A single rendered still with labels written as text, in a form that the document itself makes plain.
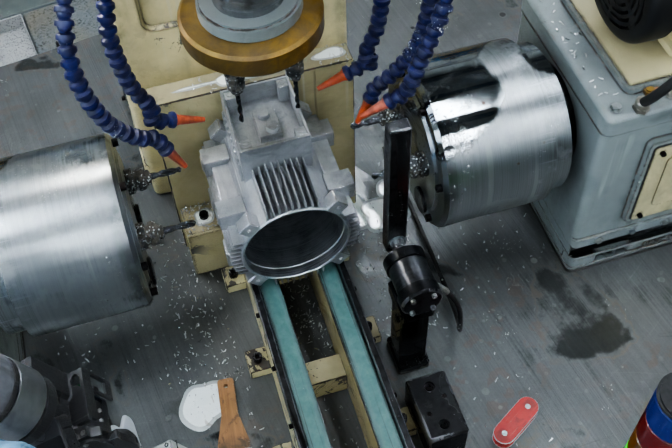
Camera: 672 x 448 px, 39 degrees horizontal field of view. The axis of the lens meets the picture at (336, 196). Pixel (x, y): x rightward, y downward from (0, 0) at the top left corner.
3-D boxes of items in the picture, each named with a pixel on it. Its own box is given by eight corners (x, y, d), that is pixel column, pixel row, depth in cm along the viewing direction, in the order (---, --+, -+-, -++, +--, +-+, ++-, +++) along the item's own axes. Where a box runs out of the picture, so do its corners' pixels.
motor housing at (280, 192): (209, 196, 151) (191, 115, 136) (323, 167, 154) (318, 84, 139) (238, 299, 139) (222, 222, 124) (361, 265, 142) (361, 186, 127)
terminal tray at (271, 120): (223, 125, 140) (217, 91, 134) (292, 108, 141) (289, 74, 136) (242, 186, 132) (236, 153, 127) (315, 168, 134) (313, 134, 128)
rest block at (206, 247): (189, 247, 160) (177, 204, 150) (229, 236, 161) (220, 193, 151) (196, 275, 156) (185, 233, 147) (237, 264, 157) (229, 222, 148)
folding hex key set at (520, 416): (523, 397, 141) (525, 392, 140) (541, 411, 140) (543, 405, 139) (487, 438, 138) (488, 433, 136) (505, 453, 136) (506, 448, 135)
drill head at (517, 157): (337, 153, 156) (333, 41, 137) (566, 95, 163) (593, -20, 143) (387, 274, 142) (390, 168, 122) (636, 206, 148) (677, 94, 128)
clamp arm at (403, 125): (380, 238, 136) (382, 118, 116) (400, 233, 136) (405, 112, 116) (388, 257, 134) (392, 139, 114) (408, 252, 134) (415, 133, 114)
